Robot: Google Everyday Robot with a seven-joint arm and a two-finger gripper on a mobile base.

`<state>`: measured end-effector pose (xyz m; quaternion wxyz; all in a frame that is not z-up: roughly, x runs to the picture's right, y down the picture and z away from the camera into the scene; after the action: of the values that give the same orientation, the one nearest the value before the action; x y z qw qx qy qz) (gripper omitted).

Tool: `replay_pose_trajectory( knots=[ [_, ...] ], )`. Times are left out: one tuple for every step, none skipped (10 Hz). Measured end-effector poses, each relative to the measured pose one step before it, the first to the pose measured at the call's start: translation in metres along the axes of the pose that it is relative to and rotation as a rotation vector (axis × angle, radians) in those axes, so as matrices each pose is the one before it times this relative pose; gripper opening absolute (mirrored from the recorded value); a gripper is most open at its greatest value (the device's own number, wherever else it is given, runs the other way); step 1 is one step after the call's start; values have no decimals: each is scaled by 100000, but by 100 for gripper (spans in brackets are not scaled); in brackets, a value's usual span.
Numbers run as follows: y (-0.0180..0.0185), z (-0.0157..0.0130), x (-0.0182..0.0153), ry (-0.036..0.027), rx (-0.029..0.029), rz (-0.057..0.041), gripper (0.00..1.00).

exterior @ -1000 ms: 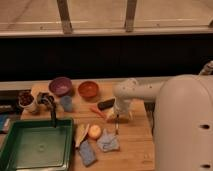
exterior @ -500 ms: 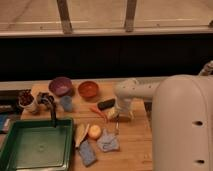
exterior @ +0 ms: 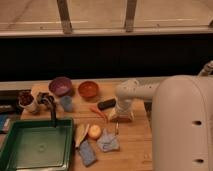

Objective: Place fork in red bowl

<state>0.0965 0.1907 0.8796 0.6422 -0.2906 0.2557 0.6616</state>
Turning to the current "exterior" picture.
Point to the orange carrot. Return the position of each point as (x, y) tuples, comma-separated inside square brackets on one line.
[(100, 113)]

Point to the black rectangular block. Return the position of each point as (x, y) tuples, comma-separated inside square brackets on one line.
[(106, 104)]

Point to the red bowl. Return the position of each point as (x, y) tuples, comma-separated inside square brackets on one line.
[(88, 89)]

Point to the black faucet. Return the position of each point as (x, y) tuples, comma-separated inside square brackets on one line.
[(48, 101)]

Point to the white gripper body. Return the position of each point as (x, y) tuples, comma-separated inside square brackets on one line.
[(121, 115)]

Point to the blue sponge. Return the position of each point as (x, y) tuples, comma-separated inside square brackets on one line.
[(87, 154)]

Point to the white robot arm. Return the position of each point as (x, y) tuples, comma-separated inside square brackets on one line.
[(181, 118)]

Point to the white cup with dark contents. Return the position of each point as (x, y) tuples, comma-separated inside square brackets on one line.
[(27, 101)]

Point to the yellow corn cob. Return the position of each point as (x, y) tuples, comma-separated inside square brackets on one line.
[(80, 133)]

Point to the light blue crumpled cloth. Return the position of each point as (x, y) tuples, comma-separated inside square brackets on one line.
[(108, 142)]

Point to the green sink basin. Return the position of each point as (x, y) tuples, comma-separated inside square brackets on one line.
[(35, 145)]

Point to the left window frame post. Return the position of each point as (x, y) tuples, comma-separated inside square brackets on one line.
[(64, 16)]

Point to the blue plastic cup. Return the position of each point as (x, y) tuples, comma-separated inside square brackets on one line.
[(66, 103)]

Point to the yellow apple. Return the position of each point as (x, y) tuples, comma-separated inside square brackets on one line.
[(94, 132)]

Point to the wooden countertop board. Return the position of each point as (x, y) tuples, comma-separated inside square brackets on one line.
[(135, 139)]

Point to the purple bowl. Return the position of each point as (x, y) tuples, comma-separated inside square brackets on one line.
[(61, 86)]

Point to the window frame post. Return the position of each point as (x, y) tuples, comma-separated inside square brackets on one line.
[(130, 15), (64, 16)]

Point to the right window frame post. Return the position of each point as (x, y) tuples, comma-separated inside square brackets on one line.
[(130, 15)]

